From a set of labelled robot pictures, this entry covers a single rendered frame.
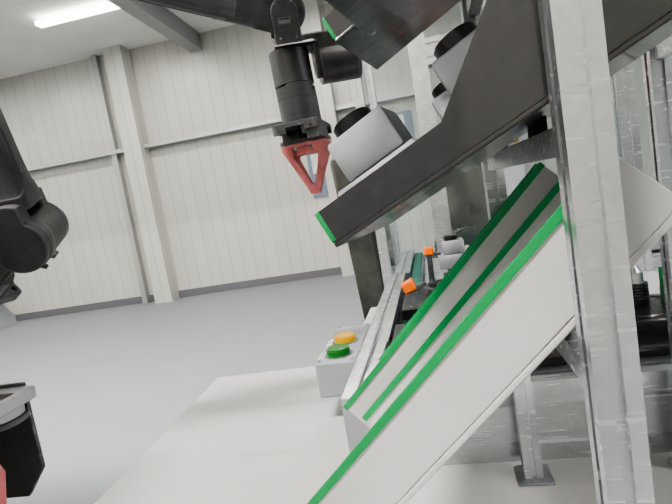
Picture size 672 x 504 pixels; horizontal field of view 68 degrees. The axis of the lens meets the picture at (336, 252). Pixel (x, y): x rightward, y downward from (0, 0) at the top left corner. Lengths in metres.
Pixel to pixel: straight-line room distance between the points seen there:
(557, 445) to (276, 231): 7.61
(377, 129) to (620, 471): 0.23
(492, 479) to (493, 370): 0.39
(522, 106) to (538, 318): 0.11
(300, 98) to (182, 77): 8.10
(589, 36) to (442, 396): 0.20
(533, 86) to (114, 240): 9.12
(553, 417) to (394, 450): 0.38
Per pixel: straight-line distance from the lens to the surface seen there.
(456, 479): 0.67
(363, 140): 0.33
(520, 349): 0.29
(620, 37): 0.29
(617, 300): 0.25
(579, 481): 0.67
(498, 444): 0.69
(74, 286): 9.87
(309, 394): 0.98
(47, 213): 0.86
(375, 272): 3.59
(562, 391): 0.67
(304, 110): 0.72
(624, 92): 1.66
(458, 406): 0.30
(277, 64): 0.74
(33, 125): 10.10
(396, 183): 0.28
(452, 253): 1.10
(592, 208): 0.25
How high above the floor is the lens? 1.22
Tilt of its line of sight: 6 degrees down
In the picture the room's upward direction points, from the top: 10 degrees counter-clockwise
